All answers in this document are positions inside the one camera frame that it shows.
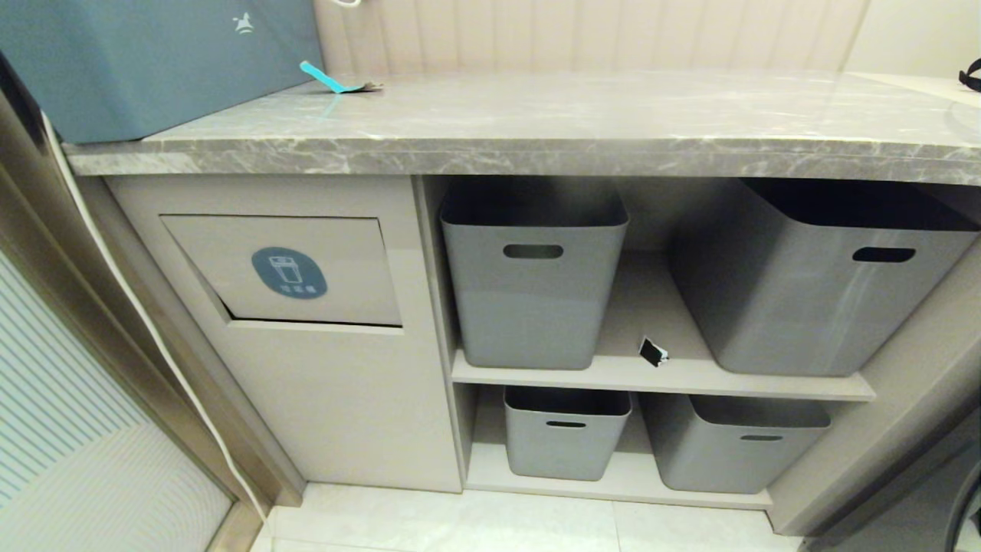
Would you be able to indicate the teal paper strip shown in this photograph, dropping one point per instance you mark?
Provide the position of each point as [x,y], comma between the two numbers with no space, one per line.
[326,80]

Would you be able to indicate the beige trash bin flap door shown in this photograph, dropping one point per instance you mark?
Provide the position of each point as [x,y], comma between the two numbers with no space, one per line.
[291,268]

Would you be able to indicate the beige counter cabinet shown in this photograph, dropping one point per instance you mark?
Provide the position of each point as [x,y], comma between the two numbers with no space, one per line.
[345,399]

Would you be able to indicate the grey plastic storage bin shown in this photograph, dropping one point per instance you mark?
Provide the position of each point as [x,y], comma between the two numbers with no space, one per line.
[529,299]
[563,441]
[812,307]
[736,452]

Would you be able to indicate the frosted glass sliding door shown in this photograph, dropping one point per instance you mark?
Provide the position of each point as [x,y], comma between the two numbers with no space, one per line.
[69,429]

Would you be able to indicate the small black white tag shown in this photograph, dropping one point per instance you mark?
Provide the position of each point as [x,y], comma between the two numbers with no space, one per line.
[652,353]

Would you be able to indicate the teal paper shopping bag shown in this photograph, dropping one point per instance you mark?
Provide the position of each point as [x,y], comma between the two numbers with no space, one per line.
[153,61]

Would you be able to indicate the dark grey appliance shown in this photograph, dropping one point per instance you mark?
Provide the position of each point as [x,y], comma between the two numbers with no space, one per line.
[920,491]

